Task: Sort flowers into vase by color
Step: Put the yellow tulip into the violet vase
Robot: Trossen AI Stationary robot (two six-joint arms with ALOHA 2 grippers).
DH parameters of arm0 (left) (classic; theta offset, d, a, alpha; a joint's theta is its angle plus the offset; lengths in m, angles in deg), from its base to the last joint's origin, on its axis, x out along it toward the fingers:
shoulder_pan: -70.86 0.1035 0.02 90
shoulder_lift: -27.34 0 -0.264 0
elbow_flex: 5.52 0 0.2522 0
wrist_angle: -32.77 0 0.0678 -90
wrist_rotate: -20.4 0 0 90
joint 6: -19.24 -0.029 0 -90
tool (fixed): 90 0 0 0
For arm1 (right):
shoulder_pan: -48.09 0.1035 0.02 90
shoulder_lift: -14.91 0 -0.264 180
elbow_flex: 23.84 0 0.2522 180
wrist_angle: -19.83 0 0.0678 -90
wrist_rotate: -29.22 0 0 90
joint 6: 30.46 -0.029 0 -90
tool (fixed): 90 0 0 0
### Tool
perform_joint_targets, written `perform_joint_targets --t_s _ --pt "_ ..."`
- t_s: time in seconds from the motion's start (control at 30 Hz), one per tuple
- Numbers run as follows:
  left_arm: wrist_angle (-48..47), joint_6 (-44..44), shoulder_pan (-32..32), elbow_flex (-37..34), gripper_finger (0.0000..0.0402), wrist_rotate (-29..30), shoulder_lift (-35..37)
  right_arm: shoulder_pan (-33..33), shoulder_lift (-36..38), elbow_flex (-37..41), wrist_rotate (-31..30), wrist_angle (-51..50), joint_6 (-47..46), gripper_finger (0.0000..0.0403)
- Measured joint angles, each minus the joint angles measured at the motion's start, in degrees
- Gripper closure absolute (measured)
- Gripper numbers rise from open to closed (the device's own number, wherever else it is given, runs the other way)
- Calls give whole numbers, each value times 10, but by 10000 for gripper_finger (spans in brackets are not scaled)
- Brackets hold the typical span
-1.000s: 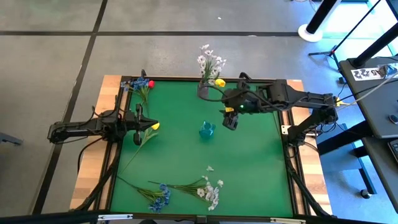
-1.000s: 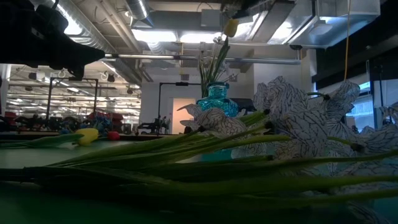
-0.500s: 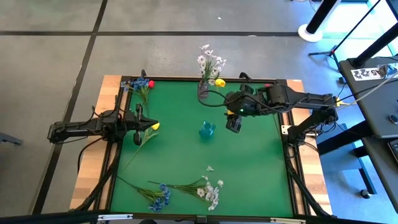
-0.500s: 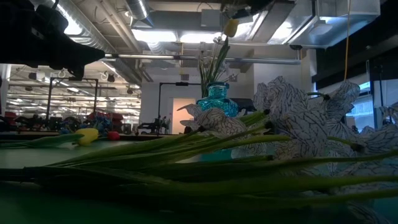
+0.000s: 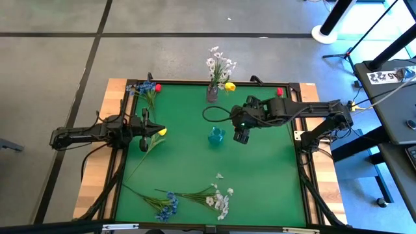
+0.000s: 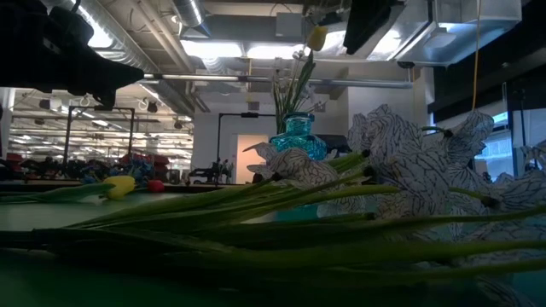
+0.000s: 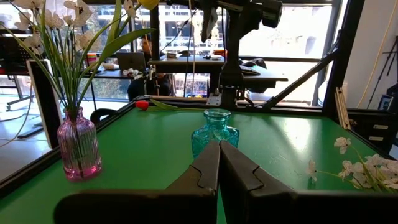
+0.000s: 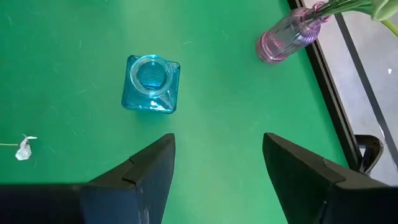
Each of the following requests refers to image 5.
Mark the black round post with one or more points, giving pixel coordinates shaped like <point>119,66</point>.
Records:
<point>393,48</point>

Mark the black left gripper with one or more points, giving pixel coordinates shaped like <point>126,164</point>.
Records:
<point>144,143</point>

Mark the pink ribbed glass vase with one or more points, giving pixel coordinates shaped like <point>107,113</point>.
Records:
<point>212,96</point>

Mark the red artificial tulip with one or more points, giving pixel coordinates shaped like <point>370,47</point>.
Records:
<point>158,88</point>
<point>279,92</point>

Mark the black office desk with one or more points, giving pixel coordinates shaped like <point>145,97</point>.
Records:
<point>390,107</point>
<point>403,182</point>

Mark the silver metal bracket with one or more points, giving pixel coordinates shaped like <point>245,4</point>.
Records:
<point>300,230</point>
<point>299,135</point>
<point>120,227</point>

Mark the blue artificial flower sprig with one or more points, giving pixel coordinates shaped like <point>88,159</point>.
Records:
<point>146,87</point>
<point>167,208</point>

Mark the grey furniture leg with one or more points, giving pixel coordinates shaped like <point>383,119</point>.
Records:
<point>11,145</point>

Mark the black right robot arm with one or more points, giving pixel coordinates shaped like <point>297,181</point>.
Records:
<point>312,107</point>

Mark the black caster wheel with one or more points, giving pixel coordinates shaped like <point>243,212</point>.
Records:
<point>382,202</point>

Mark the black aluminium table frame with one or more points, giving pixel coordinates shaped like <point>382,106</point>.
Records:
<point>182,82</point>

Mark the yellow artificial tulip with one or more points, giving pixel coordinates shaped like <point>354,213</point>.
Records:
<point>162,132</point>
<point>230,86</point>

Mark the black curved clamp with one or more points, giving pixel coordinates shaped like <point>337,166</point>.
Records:
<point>256,79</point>
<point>149,77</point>

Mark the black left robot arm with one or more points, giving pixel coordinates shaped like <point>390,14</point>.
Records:
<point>81,135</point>

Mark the black keyboard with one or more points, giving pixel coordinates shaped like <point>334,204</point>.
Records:
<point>412,157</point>

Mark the teal textured glass vase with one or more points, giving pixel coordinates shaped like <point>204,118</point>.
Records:
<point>216,136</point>

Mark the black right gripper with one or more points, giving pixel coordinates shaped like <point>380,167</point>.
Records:
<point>248,113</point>

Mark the black tripod stand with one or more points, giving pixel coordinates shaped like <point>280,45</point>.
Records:
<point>349,53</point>

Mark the dark computer mouse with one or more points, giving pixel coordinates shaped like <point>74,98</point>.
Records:
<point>411,124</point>

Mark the white printed paper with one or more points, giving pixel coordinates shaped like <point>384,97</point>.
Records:
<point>385,77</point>

